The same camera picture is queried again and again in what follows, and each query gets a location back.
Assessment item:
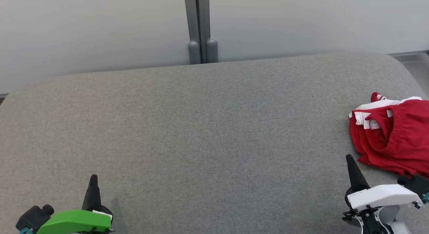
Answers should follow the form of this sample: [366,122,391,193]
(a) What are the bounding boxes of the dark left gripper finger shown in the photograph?
[82,175,102,211]

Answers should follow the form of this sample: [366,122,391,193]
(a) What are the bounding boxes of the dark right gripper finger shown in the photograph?
[345,154,371,195]

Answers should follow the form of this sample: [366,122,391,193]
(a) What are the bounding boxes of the red shorts with white stripe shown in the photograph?
[349,100,429,178]

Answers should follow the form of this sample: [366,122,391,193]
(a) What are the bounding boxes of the grey metal partition post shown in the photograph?
[184,0,211,64]

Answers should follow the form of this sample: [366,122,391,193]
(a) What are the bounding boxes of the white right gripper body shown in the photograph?
[342,184,424,223]

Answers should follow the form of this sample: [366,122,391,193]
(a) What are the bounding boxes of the grey cylindrical post foot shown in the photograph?
[206,39,219,63]
[188,41,201,65]

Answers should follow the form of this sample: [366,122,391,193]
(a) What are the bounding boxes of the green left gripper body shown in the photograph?
[36,204,114,234]

